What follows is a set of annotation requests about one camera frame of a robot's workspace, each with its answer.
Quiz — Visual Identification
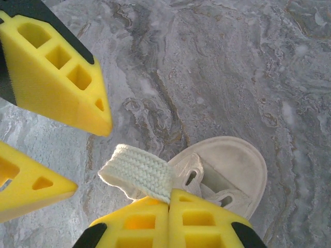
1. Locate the white shoelace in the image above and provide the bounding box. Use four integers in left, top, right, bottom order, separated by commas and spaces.
97, 144, 223, 207

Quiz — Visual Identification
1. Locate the white canvas shoe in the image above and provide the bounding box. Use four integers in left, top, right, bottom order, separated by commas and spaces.
167, 136, 268, 220

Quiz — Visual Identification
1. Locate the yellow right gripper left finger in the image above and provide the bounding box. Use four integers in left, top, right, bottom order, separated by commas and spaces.
72, 195, 170, 248

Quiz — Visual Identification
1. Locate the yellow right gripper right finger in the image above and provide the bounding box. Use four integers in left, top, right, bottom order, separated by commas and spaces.
168, 188, 267, 248

